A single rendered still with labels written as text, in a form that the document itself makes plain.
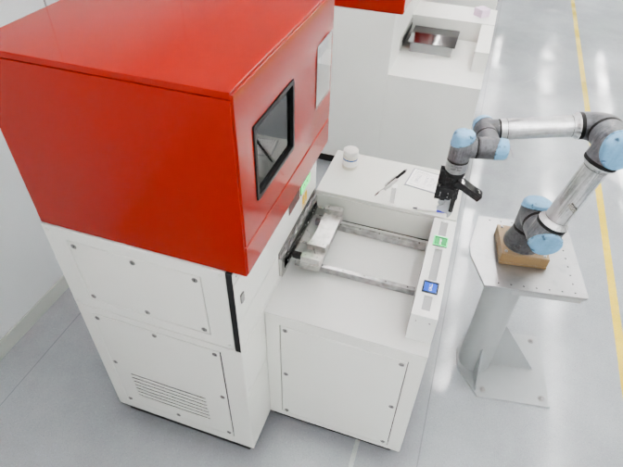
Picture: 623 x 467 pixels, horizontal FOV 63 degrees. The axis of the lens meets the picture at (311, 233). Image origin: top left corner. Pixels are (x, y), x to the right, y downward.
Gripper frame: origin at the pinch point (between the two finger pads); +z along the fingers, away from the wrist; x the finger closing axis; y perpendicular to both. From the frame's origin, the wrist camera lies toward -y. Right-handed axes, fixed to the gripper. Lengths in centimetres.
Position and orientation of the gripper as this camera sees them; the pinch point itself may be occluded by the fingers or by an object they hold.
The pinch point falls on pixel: (450, 214)
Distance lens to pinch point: 200.9
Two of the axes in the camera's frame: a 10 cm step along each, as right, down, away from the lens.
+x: -3.2, 6.3, -7.1
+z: -0.2, 7.4, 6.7
